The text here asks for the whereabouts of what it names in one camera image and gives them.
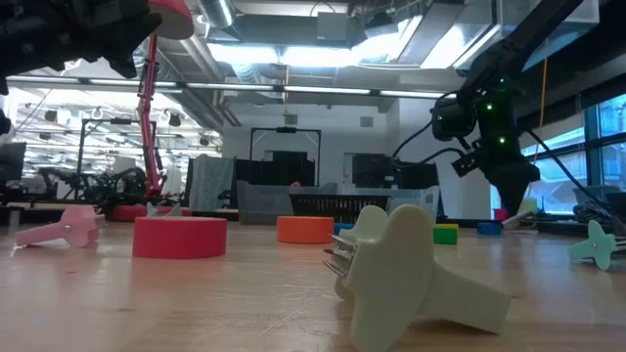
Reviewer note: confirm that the pink staple remover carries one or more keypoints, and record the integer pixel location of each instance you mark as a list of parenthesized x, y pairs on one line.
[(73, 229)]

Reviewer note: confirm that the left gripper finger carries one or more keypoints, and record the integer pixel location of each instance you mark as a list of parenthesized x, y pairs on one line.
[(137, 24)]

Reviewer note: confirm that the long ceiling light bar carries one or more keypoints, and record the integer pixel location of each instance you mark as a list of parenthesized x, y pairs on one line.
[(323, 90)]

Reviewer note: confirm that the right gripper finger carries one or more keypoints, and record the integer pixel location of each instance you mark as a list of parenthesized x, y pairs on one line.
[(516, 198)]

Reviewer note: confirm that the red desk lamp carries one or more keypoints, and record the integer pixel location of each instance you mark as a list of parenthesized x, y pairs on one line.
[(147, 122)]

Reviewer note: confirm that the silver ceiling duct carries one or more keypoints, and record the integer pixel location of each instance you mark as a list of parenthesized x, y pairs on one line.
[(215, 12)]

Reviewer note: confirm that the grey hanging cloth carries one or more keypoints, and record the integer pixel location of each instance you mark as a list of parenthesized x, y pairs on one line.
[(210, 181)]

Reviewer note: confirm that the red storage bin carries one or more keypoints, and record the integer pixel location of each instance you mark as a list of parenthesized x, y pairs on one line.
[(500, 214)]

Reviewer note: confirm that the mint staple remover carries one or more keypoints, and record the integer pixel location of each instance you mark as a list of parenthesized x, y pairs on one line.
[(594, 247)]

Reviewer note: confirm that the red tape roll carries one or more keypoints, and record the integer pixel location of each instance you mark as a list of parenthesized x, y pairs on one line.
[(178, 237)]

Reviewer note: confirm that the black rig frame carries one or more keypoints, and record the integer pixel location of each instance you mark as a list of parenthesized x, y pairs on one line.
[(286, 130)]

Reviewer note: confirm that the blue-grey staple remover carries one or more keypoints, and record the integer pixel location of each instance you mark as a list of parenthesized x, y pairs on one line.
[(172, 211)]

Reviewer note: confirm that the black monitor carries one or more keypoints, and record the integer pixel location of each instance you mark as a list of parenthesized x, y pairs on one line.
[(376, 171), (12, 161)]

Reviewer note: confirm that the black mesh basket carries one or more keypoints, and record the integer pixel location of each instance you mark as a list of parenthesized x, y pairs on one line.
[(337, 207)]

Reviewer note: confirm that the cream white staple remover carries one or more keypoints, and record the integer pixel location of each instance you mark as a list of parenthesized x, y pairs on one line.
[(391, 274)]

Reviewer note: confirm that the black background robot arm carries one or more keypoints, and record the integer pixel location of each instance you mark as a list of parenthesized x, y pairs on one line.
[(122, 183)]

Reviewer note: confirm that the grey storage bin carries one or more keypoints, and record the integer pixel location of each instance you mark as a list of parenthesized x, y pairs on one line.
[(594, 193)]

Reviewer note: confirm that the black white striped bundle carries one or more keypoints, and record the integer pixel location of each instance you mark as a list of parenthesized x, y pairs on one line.
[(592, 212)]

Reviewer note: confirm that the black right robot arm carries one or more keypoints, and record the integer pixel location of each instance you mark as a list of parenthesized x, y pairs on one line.
[(513, 49)]

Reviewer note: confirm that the green mini stapler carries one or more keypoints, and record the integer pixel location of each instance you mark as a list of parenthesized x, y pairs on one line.
[(444, 236)]

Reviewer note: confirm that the grey tinted plastic bin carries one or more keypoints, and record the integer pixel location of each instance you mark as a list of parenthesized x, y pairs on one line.
[(259, 205)]

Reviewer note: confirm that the grey ceiling box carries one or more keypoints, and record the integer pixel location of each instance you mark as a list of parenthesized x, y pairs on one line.
[(332, 27)]

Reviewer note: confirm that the pale beige staple remover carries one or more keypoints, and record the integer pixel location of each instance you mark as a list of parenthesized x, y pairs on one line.
[(517, 221)]

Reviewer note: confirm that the yellow-green cup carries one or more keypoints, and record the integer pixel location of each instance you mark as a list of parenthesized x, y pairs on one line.
[(530, 205)]

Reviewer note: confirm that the clear plastic bin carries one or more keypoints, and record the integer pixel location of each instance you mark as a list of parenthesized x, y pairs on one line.
[(413, 200)]

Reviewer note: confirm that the black background screen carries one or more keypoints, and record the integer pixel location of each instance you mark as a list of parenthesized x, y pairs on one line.
[(274, 168)]

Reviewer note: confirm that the orange tape roll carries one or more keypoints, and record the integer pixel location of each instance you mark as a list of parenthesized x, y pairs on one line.
[(305, 230)]

